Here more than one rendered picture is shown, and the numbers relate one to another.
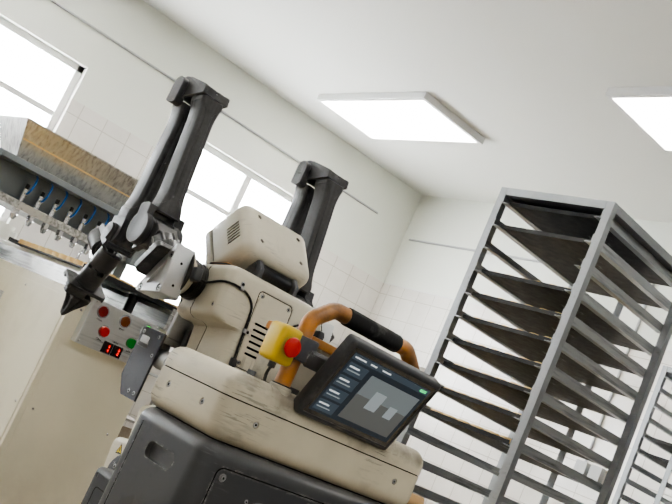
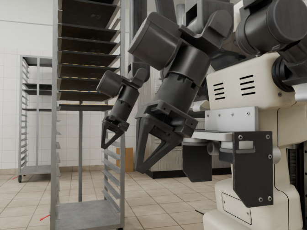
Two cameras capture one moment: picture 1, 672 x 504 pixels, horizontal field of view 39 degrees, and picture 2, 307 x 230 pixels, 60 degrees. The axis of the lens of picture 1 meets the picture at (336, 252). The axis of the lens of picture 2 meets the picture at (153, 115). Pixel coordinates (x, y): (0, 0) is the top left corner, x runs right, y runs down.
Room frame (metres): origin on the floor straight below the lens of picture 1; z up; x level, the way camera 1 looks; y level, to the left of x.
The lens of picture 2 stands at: (2.13, 0.91, 0.84)
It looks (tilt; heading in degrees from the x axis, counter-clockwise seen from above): 2 degrees up; 290
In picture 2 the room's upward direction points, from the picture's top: straight up
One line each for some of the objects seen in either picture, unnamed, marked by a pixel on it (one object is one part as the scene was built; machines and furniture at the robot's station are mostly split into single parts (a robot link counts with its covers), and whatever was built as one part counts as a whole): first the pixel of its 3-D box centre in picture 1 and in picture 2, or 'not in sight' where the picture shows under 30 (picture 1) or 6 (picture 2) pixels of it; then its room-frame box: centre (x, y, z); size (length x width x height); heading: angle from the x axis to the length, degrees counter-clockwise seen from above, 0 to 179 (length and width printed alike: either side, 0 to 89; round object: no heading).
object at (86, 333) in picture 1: (116, 333); not in sight; (2.85, 0.50, 0.77); 0.24 x 0.04 x 0.14; 129
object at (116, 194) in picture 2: not in sight; (109, 186); (3.21, -0.99, 0.33); 0.64 x 0.03 x 0.03; 131
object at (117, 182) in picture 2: not in sight; (109, 175); (3.21, -0.99, 0.42); 0.64 x 0.03 x 0.03; 131
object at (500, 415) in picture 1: (521, 426); (84, 96); (3.36, -0.86, 1.05); 0.60 x 0.40 x 0.01; 131
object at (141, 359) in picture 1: (191, 371); (223, 149); (2.20, 0.19, 0.77); 0.28 x 0.16 x 0.22; 129
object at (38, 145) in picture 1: (70, 169); not in sight; (3.52, 1.05, 1.25); 0.56 x 0.29 x 0.14; 129
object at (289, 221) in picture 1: (286, 241); (138, 18); (2.47, 0.13, 1.18); 0.11 x 0.06 x 0.43; 128
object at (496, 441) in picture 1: (509, 448); (85, 108); (3.34, -0.85, 0.96); 0.60 x 0.40 x 0.01; 131
